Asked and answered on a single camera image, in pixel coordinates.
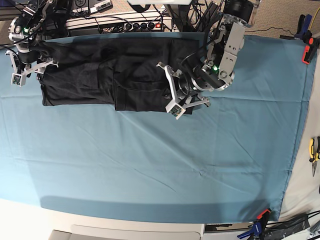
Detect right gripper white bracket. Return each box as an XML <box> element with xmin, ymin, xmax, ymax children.
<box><xmin>5</xmin><ymin>49</ymin><xmax>59</xmax><ymax>87</ymax></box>

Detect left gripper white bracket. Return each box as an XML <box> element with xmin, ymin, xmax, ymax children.
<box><xmin>156</xmin><ymin>62</ymin><xmax>210</xmax><ymax>120</ymax></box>

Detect dark grey T-shirt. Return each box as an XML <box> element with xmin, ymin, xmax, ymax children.
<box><xmin>36</xmin><ymin>37</ymin><xmax>199</xmax><ymax>112</ymax></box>

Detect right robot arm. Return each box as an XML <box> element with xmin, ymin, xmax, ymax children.
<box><xmin>0</xmin><ymin>0</ymin><xmax>73</xmax><ymax>87</ymax></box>

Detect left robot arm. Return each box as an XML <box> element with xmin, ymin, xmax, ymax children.
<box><xmin>157</xmin><ymin>0</ymin><xmax>261</xmax><ymax>119</ymax></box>

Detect teal table cloth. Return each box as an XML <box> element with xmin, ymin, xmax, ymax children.
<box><xmin>0</xmin><ymin>35</ymin><xmax>316</xmax><ymax>224</ymax></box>

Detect white power strip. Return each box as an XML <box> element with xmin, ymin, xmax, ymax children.
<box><xmin>98</xmin><ymin>15</ymin><xmax>173</xmax><ymax>34</ymax></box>

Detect white tray bottom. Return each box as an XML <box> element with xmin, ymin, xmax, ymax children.
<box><xmin>49</xmin><ymin>225</ymin><xmax>201</xmax><ymax>240</ymax></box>

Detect blue orange clamp lower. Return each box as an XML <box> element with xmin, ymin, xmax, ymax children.
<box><xmin>237</xmin><ymin>208</ymin><xmax>271</xmax><ymax>240</ymax></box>

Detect orange black clamp upper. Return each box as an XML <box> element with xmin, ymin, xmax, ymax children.
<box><xmin>302</xmin><ymin>30</ymin><xmax>314</xmax><ymax>65</ymax></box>

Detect yellow handled pliers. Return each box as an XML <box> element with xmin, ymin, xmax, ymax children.
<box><xmin>308</xmin><ymin>136</ymin><xmax>320</xmax><ymax>177</ymax></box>

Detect blue handled clamp top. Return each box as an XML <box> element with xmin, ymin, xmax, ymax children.
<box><xmin>294</xmin><ymin>14</ymin><xmax>313</xmax><ymax>39</ymax></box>

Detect black bag with cables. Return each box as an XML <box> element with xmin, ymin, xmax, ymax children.
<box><xmin>262</xmin><ymin>210</ymin><xmax>320</xmax><ymax>240</ymax></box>

